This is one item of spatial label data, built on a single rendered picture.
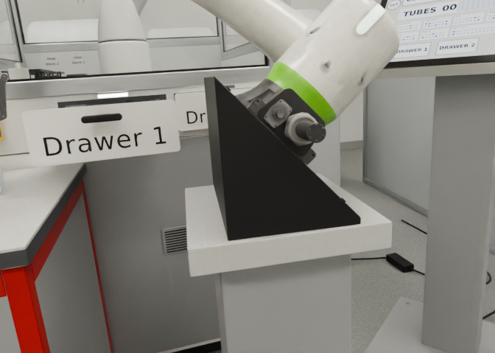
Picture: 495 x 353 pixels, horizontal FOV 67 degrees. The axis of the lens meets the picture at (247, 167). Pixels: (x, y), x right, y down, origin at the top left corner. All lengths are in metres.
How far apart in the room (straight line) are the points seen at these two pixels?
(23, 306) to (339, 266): 0.46
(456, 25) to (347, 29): 0.64
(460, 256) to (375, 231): 0.81
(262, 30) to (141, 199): 0.66
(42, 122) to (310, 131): 0.56
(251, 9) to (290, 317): 0.55
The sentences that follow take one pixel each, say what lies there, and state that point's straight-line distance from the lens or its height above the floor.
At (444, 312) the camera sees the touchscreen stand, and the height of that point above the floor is 0.19.
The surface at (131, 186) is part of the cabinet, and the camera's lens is 1.18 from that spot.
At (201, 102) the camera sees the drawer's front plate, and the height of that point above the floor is 0.90.
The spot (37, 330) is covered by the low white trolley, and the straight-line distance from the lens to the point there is 0.68.
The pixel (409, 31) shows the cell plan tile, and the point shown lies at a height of 1.06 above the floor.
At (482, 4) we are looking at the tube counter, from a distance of 1.23.
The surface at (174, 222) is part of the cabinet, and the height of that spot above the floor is 0.53.
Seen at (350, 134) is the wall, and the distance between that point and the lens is 4.79.
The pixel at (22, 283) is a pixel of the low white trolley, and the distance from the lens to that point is 0.64.
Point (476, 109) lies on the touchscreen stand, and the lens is 1.21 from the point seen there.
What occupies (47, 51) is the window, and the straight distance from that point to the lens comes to 1.19.
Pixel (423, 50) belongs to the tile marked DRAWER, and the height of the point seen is 1.00.
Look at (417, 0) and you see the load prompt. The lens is 1.30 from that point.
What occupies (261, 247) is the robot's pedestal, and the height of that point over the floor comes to 0.75.
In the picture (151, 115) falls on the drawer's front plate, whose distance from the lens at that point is 0.81.
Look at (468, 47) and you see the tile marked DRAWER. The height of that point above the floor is 1.00.
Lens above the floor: 0.97
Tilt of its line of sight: 14 degrees down
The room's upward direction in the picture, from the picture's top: 4 degrees counter-clockwise
